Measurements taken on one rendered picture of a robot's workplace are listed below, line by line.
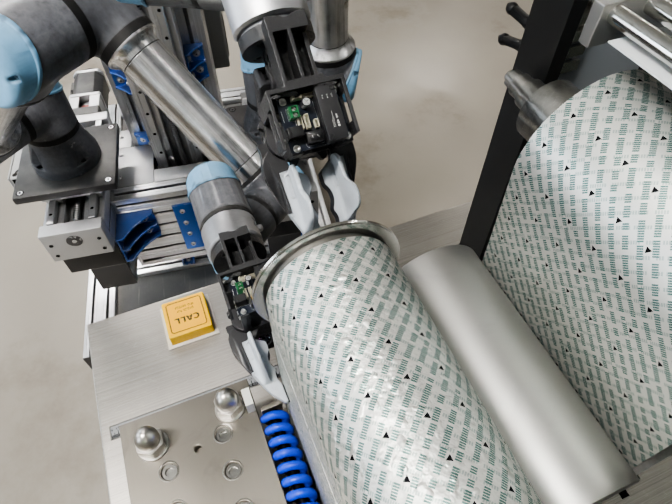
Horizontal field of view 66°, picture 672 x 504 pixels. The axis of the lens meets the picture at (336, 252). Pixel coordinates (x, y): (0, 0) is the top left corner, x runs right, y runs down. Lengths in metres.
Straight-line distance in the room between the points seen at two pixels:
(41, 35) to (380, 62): 2.46
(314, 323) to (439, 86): 2.61
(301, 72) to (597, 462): 0.39
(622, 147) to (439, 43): 2.91
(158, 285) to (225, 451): 1.23
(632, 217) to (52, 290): 2.07
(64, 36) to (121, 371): 0.49
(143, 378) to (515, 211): 0.61
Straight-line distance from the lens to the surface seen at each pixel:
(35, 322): 2.20
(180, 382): 0.85
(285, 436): 0.64
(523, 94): 0.56
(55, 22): 0.83
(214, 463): 0.66
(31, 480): 1.93
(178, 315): 0.88
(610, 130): 0.45
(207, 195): 0.72
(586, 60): 0.62
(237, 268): 0.61
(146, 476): 0.67
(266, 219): 0.83
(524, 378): 0.48
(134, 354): 0.89
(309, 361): 0.40
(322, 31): 1.10
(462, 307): 0.50
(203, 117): 0.85
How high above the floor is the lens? 1.65
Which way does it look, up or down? 52 degrees down
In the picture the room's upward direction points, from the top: straight up
